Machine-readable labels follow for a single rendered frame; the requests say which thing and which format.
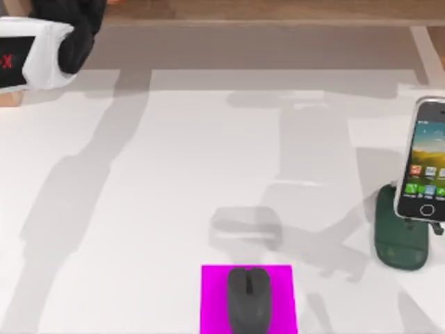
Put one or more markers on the magenta square mat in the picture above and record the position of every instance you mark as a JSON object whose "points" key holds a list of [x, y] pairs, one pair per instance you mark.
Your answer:
{"points": [[213, 299]]}

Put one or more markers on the dark grey computer mouse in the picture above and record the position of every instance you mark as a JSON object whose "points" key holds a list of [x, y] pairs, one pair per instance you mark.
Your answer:
{"points": [[248, 302]]}

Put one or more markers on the dark green phone stand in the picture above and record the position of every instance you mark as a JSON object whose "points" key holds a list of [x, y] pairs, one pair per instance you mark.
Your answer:
{"points": [[400, 243]]}

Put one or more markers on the silver smartphone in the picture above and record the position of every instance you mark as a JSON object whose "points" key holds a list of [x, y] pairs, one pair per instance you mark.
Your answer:
{"points": [[426, 163]]}

